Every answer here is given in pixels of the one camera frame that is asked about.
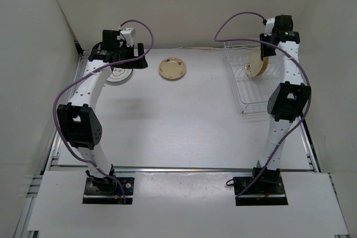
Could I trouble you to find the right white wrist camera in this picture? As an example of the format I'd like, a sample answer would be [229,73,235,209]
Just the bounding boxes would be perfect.
[264,17,275,36]

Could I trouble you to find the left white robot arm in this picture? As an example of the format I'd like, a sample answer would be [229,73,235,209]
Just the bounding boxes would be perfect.
[56,27,148,193]

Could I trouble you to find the cream plate with red seal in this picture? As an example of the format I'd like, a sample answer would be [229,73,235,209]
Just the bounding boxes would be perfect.
[244,47,269,77]

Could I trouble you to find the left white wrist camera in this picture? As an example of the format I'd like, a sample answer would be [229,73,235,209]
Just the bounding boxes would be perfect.
[118,27,136,47]

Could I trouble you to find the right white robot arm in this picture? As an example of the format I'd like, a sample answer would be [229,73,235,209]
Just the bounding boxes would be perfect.
[250,15,311,193]

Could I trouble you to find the aluminium frame rail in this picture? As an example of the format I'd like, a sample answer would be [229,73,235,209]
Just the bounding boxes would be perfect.
[44,165,316,174]

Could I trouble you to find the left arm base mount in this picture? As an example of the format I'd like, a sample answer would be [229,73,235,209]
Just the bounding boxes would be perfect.
[82,176,134,205]

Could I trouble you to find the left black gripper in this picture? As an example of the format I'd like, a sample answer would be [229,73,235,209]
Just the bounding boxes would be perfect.
[115,43,147,70]

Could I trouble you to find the purple cable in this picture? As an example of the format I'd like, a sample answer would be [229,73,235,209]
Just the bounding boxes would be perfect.
[214,12,312,202]
[52,20,155,205]

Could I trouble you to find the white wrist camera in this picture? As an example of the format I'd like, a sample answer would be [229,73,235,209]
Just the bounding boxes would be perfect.
[264,17,275,36]
[118,27,136,47]

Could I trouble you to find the cream plate with dark mark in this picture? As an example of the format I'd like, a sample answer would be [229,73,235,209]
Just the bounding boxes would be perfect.
[158,57,187,80]

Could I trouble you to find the white front board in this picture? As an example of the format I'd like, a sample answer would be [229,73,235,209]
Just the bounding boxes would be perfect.
[28,171,348,237]

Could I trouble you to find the white green-rimmed plate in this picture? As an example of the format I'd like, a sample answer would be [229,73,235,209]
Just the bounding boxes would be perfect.
[107,68,133,84]

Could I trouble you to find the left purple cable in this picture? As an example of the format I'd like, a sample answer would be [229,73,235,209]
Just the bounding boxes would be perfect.
[52,20,155,205]

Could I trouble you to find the white wire dish rack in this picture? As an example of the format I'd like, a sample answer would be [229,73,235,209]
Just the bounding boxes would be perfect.
[224,42,279,114]

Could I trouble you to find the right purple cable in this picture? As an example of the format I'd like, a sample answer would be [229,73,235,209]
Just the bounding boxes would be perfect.
[214,12,312,202]

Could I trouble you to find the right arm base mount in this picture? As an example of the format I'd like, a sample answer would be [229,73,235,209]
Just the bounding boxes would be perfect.
[226,177,288,206]

